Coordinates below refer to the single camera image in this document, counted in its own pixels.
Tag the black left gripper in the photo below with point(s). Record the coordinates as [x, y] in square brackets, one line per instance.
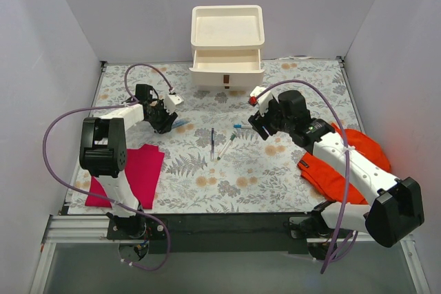
[162, 122]

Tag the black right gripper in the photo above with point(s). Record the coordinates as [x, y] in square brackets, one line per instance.
[261, 124]

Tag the light blue translucent pen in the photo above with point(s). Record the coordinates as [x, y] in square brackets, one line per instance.
[179, 123]

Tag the white teal capped marker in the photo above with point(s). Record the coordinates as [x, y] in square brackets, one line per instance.
[237, 126]

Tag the white green pen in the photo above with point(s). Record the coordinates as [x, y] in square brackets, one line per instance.
[226, 147]

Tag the dark blue pen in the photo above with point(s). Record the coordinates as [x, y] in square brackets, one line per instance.
[212, 145]

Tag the white top drawer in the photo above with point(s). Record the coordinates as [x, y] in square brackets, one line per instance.
[230, 69]

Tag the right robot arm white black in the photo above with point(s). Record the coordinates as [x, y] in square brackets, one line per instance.
[394, 206]

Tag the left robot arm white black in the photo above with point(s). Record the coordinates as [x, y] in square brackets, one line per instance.
[122, 178]

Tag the magenta folded cloth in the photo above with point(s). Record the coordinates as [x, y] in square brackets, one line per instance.
[143, 169]

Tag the floral patterned table mat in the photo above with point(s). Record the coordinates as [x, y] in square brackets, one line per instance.
[254, 175]

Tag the orange crumpled cloth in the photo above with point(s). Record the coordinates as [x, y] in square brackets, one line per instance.
[324, 167]

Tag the white stacked drawer unit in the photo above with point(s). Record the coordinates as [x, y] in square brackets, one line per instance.
[227, 27]

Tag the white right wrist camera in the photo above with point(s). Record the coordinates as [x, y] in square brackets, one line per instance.
[260, 98]

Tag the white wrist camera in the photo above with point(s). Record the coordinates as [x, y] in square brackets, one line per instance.
[171, 101]
[260, 98]

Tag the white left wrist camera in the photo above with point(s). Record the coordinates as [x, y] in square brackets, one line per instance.
[171, 101]

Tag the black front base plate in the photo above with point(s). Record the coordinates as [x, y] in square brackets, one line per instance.
[220, 232]

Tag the aluminium front frame rail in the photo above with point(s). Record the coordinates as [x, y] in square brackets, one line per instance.
[76, 258]

